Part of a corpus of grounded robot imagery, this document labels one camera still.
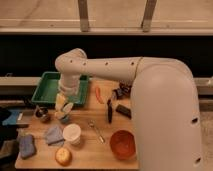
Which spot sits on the small dark toy object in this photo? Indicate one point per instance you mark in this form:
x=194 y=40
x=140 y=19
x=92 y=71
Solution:
x=118 y=93

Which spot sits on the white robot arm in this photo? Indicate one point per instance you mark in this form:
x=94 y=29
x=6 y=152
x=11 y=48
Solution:
x=164 y=106

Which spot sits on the green plastic tray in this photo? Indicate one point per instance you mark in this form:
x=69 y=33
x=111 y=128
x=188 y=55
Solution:
x=47 y=89

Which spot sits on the white paper cup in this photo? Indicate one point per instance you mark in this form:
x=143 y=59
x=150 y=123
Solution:
x=72 y=134

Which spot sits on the blue grey cloth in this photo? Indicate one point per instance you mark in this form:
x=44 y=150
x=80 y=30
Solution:
x=53 y=136

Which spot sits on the orange carrot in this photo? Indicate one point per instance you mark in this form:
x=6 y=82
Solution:
x=98 y=95

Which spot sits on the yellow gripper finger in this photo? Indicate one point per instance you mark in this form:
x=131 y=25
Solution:
x=60 y=101

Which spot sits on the dark red bowl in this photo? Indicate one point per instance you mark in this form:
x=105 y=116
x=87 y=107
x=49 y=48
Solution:
x=126 y=89

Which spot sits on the small blue cup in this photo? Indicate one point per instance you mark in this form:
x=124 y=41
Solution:
x=65 y=119

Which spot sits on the blue sponge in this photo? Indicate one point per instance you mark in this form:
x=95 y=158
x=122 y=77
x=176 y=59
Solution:
x=27 y=146

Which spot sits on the yellow round bread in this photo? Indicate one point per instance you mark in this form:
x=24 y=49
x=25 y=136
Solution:
x=63 y=156

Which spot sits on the orange plastic bowl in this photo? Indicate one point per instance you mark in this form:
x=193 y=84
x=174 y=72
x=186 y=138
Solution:
x=122 y=144

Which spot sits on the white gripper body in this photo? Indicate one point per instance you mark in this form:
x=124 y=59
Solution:
x=69 y=84

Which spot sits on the black rectangular block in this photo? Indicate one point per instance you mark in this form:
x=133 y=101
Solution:
x=123 y=110

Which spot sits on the blue object at left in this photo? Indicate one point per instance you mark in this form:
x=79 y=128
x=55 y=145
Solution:
x=15 y=117

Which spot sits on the small metal cup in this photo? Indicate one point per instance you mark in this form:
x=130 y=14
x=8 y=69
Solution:
x=42 y=114

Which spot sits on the black handled knife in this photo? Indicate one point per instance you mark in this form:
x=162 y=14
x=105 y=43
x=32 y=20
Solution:
x=110 y=108

